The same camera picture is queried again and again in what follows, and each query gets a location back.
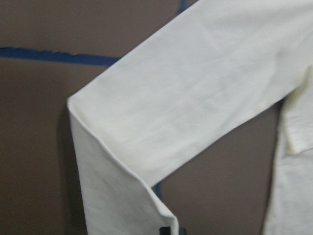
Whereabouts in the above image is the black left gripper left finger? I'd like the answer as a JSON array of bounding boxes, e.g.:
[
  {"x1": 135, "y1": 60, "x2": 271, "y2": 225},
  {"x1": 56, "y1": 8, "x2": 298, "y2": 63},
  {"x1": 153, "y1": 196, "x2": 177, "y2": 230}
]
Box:
[{"x1": 159, "y1": 227, "x2": 170, "y2": 235}]

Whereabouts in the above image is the long blue tape strip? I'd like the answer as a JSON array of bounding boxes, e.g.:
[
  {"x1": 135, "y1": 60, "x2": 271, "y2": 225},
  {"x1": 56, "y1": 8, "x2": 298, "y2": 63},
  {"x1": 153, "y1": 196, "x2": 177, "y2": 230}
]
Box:
[{"x1": 0, "y1": 47, "x2": 121, "y2": 67}]

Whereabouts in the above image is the cream long sleeve shirt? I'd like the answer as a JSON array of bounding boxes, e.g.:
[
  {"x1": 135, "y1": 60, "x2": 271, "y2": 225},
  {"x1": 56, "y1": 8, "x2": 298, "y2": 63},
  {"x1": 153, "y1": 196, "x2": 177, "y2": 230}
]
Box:
[{"x1": 67, "y1": 0, "x2": 313, "y2": 235}]

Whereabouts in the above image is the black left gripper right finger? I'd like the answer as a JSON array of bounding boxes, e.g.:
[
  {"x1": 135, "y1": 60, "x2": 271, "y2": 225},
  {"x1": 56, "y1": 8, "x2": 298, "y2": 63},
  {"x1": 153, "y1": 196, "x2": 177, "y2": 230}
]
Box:
[{"x1": 179, "y1": 228, "x2": 187, "y2": 235}]

